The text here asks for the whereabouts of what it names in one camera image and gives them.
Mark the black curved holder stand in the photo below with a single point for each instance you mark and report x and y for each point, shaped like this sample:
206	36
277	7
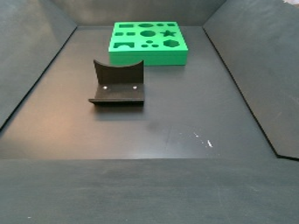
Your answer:
121	84

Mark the green shape sorter block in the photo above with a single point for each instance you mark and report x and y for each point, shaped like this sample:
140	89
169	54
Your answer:
154	42

